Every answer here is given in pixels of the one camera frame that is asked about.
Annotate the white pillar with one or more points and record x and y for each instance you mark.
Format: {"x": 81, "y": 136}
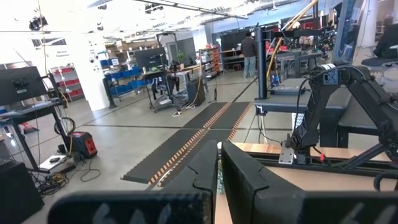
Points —
{"x": 88, "y": 71}

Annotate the person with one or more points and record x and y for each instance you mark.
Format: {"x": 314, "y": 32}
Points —
{"x": 248, "y": 53}

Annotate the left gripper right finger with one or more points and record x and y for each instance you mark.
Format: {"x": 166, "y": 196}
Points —
{"x": 242, "y": 174}

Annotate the black floor mat orange stripes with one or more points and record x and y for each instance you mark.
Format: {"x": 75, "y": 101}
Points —
{"x": 199, "y": 130}

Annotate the blue storage bins shelf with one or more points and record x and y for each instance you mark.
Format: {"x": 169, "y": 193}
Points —
{"x": 124, "y": 82}

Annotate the black post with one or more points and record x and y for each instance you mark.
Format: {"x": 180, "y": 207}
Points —
{"x": 261, "y": 62}

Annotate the grey desk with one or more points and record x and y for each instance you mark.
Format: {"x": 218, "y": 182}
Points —
{"x": 280, "y": 104}

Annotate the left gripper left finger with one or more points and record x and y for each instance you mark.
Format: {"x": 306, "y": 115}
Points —
{"x": 199, "y": 174}

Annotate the red black power unit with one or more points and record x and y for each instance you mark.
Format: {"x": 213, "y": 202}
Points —
{"x": 82, "y": 144}

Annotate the black office chair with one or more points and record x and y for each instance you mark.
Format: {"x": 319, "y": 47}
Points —
{"x": 384, "y": 46}

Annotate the black box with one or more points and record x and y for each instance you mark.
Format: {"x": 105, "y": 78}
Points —
{"x": 17, "y": 189}

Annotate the yellow pole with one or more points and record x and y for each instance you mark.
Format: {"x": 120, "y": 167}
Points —
{"x": 280, "y": 40}

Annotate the shelf with red bins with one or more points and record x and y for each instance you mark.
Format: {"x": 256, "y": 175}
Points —
{"x": 66, "y": 81}

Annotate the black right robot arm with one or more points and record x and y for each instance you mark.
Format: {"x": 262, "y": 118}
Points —
{"x": 314, "y": 112}

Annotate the black cabinet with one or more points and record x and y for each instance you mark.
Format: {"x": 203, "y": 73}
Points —
{"x": 196, "y": 91}

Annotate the black monitor on stand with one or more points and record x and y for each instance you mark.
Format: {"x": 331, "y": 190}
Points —
{"x": 21, "y": 84}

